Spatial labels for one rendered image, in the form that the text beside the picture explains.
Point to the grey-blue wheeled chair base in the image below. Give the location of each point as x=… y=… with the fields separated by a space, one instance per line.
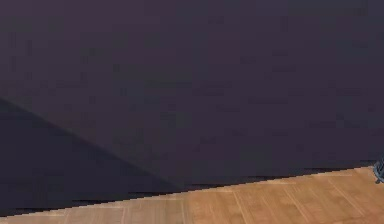
x=380 y=171

